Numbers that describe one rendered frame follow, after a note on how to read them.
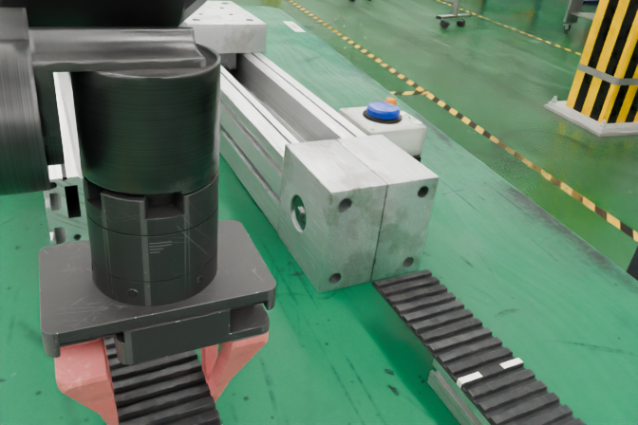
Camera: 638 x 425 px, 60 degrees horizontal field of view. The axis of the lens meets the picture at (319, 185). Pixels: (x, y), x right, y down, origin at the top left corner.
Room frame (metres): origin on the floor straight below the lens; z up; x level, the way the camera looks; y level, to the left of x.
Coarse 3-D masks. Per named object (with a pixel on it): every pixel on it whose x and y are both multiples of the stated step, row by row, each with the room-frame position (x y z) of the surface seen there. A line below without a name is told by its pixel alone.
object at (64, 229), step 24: (72, 96) 0.62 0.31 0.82; (72, 120) 0.55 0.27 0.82; (72, 144) 0.41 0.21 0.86; (48, 168) 0.36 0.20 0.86; (72, 168) 0.37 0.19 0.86; (48, 192) 0.35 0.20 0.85; (72, 192) 0.39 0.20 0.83; (48, 216) 0.34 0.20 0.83; (72, 216) 0.35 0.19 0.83; (72, 240) 0.35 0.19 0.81
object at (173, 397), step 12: (156, 384) 0.22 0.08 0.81; (168, 384) 0.22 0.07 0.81; (180, 384) 0.22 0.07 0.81; (192, 384) 0.22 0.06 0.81; (204, 384) 0.22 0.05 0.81; (120, 396) 0.21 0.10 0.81; (132, 396) 0.21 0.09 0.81; (144, 396) 0.21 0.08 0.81; (156, 396) 0.21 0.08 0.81; (168, 396) 0.21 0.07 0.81; (180, 396) 0.21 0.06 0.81; (192, 396) 0.21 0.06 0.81; (204, 396) 0.22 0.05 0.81; (120, 408) 0.20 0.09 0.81; (132, 408) 0.20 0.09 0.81; (144, 408) 0.20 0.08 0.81; (156, 408) 0.20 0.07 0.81; (168, 408) 0.20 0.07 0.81; (120, 420) 0.19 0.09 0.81
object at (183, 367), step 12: (156, 360) 0.24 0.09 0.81; (168, 360) 0.24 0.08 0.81; (180, 360) 0.24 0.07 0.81; (192, 360) 0.24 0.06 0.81; (120, 372) 0.23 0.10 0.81; (132, 372) 0.23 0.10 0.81; (144, 372) 0.23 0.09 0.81; (156, 372) 0.23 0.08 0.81; (168, 372) 0.23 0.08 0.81; (180, 372) 0.23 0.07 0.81; (192, 372) 0.23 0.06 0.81; (120, 384) 0.22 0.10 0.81; (132, 384) 0.22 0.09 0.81; (144, 384) 0.22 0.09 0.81
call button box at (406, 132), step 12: (348, 108) 0.64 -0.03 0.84; (360, 108) 0.65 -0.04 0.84; (348, 120) 0.62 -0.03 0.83; (360, 120) 0.60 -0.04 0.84; (372, 120) 0.61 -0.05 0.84; (384, 120) 0.60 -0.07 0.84; (396, 120) 0.61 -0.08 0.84; (408, 120) 0.62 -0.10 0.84; (372, 132) 0.58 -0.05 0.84; (384, 132) 0.58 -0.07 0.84; (396, 132) 0.59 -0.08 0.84; (408, 132) 0.60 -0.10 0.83; (420, 132) 0.61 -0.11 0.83; (396, 144) 0.59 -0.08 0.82; (408, 144) 0.60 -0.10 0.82; (420, 144) 0.61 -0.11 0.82; (420, 156) 0.61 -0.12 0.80
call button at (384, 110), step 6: (372, 102) 0.63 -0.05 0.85; (378, 102) 0.64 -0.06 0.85; (384, 102) 0.64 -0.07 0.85; (366, 108) 0.62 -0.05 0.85; (372, 108) 0.62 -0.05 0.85; (378, 108) 0.62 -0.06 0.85; (384, 108) 0.62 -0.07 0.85; (390, 108) 0.62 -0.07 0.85; (396, 108) 0.62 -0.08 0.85; (372, 114) 0.61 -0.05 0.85; (378, 114) 0.61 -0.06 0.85; (384, 114) 0.61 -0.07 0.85; (390, 114) 0.61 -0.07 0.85; (396, 114) 0.61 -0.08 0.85
